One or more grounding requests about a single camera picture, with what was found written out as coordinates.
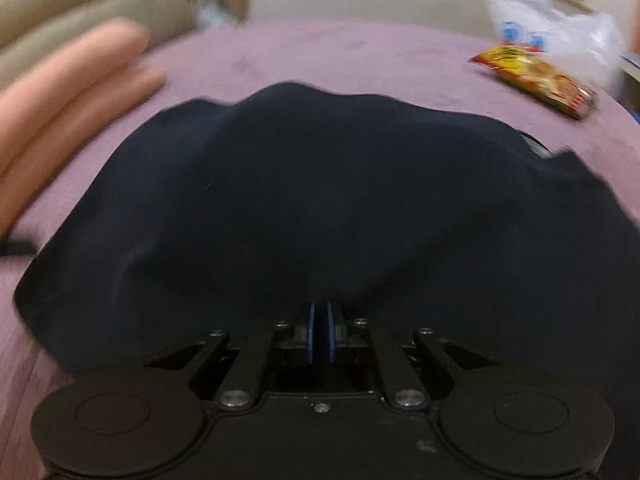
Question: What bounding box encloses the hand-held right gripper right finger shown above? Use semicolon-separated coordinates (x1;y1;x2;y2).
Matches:
326;301;501;409

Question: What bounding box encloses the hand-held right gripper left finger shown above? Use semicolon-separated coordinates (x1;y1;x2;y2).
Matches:
142;301;321;409

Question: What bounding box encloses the black hoodie with white stripes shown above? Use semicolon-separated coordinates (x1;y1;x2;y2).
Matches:
12;81;640;480

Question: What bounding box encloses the bed with purple sheet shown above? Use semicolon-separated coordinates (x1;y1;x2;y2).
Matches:
0;14;640;480

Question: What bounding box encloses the yellow red snack packet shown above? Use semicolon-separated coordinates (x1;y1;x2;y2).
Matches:
469;44;599;121

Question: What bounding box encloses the folded pink blanket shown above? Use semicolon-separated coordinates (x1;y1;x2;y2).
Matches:
0;16;168;238

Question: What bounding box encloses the white plastic bag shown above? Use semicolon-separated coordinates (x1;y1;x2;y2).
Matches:
481;0;626;92

